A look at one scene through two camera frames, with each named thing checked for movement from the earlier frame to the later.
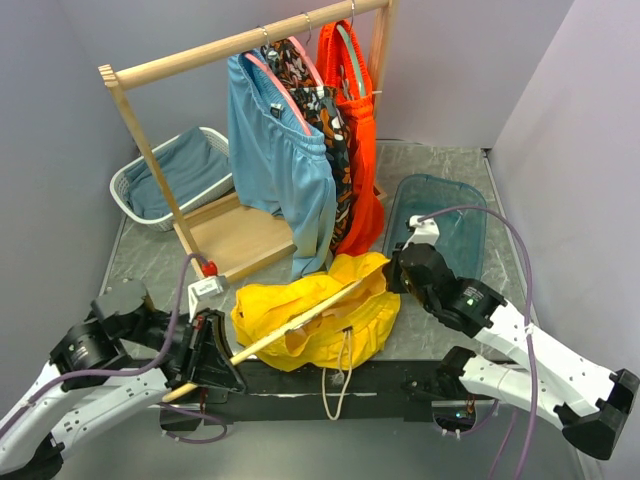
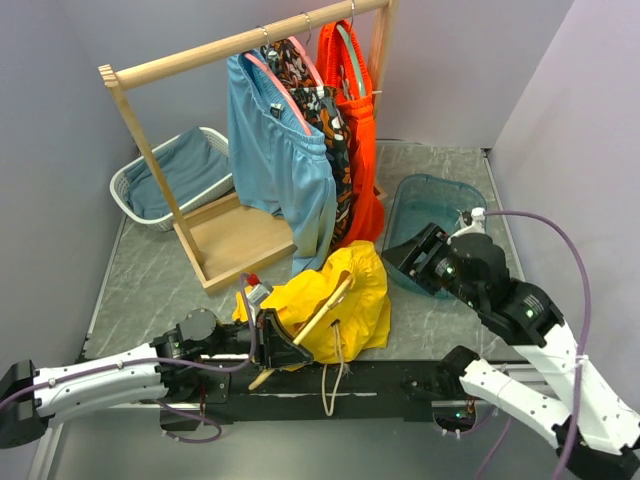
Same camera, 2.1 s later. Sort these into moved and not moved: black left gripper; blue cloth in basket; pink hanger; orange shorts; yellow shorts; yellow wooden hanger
Moved: black left gripper; yellow wooden hanger
Not moved: orange shorts; yellow shorts; pink hanger; blue cloth in basket
